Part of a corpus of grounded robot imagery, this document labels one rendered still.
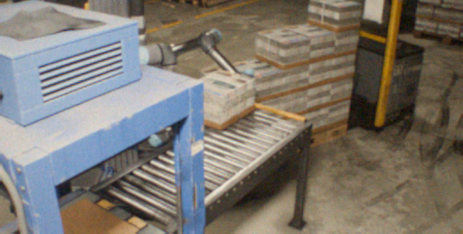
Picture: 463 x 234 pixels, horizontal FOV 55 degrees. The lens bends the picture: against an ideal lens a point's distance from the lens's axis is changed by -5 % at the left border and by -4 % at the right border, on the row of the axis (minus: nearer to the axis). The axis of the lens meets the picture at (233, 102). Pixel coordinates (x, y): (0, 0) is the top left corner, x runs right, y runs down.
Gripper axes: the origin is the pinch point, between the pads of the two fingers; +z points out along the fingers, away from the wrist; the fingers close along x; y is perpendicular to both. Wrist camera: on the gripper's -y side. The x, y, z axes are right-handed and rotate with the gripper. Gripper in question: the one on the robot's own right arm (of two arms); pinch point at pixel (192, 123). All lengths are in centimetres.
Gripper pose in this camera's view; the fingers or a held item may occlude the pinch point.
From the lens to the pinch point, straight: 298.1
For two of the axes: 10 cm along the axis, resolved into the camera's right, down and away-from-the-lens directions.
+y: 0.2, -9.1, -4.1
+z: 5.8, -3.2, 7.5
